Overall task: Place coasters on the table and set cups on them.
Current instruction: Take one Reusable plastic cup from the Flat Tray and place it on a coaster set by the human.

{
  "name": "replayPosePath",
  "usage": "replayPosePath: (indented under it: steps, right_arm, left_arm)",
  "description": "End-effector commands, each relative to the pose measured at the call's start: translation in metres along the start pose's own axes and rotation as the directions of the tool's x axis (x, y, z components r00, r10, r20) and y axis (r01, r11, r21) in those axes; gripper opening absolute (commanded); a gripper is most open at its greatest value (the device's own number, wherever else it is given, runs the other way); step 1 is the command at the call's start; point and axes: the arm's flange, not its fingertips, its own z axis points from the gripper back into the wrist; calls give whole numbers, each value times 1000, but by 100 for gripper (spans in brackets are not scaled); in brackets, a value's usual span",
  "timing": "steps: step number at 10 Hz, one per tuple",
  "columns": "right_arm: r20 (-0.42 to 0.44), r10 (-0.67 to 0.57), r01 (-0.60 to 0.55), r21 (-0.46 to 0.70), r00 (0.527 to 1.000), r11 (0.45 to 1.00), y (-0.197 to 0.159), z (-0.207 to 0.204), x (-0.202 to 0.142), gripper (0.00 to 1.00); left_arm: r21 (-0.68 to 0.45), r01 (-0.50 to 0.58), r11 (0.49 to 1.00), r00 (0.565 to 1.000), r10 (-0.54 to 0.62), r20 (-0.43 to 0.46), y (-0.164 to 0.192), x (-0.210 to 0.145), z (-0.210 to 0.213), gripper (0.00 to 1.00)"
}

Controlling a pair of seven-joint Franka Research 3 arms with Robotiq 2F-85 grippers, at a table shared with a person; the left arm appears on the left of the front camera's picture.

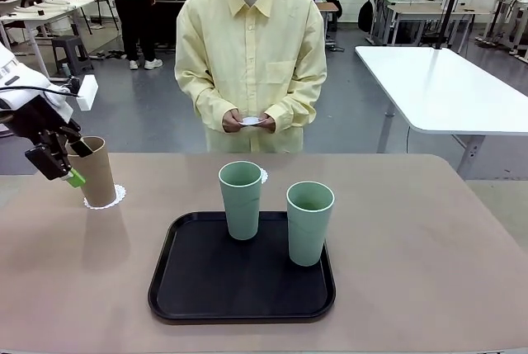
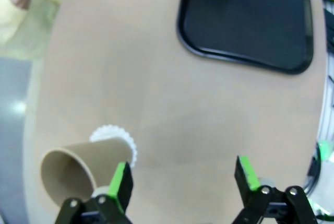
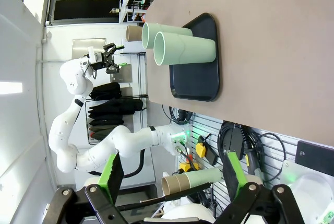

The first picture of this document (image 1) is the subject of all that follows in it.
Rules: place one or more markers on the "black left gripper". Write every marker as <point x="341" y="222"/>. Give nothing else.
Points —
<point x="37" y="119"/>

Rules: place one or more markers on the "brown tall cup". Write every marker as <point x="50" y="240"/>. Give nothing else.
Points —
<point x="99" y="176"/>

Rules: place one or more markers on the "white paper doily coaster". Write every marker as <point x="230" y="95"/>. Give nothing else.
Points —
<point x="117" y="199"/>
<point x="252" y="121"/>
<point x="264" y="176"/>

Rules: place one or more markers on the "green tall cup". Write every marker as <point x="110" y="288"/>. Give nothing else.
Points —
<point x="307" y="234"/>
<point x="241" y="209"/>

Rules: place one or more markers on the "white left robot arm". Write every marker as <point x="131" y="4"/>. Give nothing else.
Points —
<point x="29" y="86"/>

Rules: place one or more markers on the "person's left forearm yellow sleeve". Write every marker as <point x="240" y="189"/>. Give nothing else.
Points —
<point x="293" y="108"/>

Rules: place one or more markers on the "person's right forearm yellow sleeve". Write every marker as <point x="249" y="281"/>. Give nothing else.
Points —
<point x="214" y="110"/>

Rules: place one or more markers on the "person's right hand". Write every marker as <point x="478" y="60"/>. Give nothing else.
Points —
<point x="231" y="121"/>

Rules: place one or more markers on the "person's left hand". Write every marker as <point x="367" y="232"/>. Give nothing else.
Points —
<point x="269" y="123"/>

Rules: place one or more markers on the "small teal bottle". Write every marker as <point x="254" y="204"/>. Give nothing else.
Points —
<point x="66" y="70"/>

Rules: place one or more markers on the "grey plastic stool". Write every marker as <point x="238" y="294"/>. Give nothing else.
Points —
<point x="71" y="55"/>

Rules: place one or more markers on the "white desk with clutter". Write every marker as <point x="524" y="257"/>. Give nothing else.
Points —
<point x="41" y="11"/>

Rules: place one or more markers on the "person in floral shirt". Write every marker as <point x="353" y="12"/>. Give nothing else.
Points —
<point x="134" y="11"/>

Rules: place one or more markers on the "person in yellow shirt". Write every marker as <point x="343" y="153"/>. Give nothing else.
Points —
<point x="249" y="53"/>

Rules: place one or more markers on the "black plastic tray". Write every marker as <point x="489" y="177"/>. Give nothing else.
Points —
<point x="231" y="284"/>

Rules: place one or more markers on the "black backpack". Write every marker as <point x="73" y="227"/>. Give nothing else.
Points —
<point x="365" y="15"/>

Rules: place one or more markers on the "white rounded table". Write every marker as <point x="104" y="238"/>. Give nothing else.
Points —
<point x="445" y="86"/>

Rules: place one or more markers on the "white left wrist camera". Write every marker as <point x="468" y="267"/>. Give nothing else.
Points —
<point x="87" y="92"/>

